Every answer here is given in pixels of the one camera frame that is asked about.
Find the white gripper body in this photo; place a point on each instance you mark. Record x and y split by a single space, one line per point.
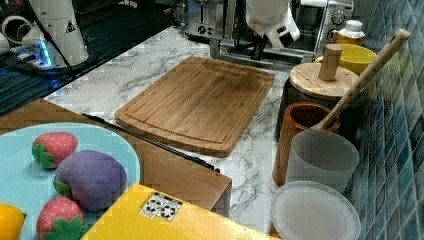
279 30

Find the glass oven door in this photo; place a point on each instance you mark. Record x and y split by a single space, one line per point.
257 54

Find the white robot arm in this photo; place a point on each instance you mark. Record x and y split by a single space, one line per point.
258 8

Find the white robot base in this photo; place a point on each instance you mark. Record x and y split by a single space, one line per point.
52 41

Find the stainless steel toaster oven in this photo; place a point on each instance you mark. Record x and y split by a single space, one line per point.
317 20

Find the silver two-slot toaster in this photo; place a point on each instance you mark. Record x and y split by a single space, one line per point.
200 17

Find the white capped oil bottle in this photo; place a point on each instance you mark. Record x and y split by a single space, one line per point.
351 34

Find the black canister with wooden lid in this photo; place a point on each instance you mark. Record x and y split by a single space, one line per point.
304 85

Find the brown wooden utensil holder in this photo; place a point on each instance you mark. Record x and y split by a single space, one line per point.
297 117

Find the bamboo cutting board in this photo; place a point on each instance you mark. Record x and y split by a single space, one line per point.
201 105

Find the wooden spoon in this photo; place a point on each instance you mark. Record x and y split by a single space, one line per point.
383 56

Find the frosted plastic cup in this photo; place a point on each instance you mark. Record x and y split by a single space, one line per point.
323 157

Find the yellow cereal box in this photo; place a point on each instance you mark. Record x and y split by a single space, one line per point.
142 213

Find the purple plush eggplant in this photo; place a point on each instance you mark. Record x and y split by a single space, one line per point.
94 180

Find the plush strawberry near eggplant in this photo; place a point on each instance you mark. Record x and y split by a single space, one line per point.
50 149

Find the plush strawberry on plate front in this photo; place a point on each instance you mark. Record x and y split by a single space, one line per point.
61 219

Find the light blue plate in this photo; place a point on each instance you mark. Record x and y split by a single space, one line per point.
28 186

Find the yellow plush lemon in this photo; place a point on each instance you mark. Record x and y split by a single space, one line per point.
11 222

